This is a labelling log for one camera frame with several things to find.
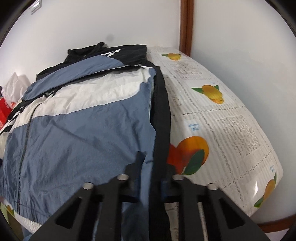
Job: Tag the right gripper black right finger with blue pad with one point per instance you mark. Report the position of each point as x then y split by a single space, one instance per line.
204 212

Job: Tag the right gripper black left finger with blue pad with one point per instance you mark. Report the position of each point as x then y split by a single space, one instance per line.
94 211

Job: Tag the black white blue jacket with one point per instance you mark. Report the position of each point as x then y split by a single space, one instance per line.
85 120

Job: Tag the fruit print tablecloth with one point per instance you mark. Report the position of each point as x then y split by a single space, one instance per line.
213 139

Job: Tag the red paper gift bag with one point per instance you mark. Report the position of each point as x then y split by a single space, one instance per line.
5 111

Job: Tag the white plastic bag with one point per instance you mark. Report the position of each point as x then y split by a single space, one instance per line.
14 89

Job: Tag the brown wooden door frame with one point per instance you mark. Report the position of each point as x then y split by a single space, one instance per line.
186 26

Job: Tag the white wall light switch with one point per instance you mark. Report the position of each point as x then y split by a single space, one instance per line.
36 5

